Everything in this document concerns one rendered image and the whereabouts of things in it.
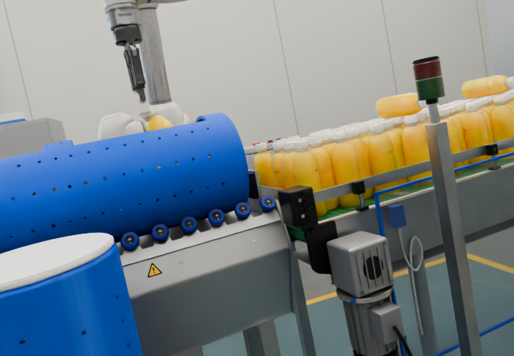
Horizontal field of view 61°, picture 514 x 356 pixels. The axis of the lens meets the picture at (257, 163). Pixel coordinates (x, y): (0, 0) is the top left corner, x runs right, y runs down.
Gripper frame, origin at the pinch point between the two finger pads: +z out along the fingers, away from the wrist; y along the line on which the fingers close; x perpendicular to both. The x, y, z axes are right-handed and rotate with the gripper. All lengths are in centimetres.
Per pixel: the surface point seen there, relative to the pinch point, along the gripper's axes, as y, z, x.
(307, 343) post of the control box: -21, 99, 45
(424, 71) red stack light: 43, 7, 61
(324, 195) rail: 26, 34, 37
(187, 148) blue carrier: 18.0, 14.5, 5.9
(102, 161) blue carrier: 17.5, 13.4, -14.4
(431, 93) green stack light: 44, 13, 61
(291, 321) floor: -103, 131, 72
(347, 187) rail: 26, 33, 45
